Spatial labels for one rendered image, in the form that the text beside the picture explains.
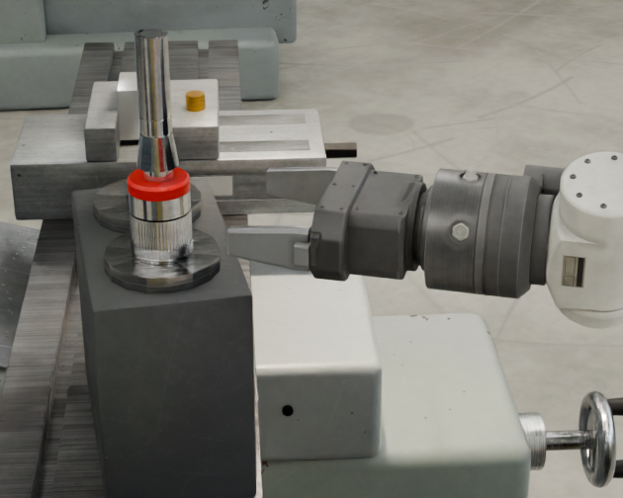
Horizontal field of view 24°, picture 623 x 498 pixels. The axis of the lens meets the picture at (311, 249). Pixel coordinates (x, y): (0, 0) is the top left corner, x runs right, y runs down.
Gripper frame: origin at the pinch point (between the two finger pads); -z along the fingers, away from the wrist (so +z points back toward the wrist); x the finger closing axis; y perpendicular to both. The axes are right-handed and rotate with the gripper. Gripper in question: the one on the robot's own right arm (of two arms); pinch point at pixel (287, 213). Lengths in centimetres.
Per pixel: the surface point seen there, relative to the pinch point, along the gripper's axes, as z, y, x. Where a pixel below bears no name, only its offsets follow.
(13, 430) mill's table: -25.1, -24.3, 1.4
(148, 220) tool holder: -10.1, -0.7, -2.2
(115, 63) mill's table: -51, -26, 96
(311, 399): -5.7, -36.3, 30.0
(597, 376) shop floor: 22, -119, 176
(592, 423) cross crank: 23, -53, 57
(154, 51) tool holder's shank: -9.4, 12.2, -1.0
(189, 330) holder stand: -6.4, -8.1, -5.0
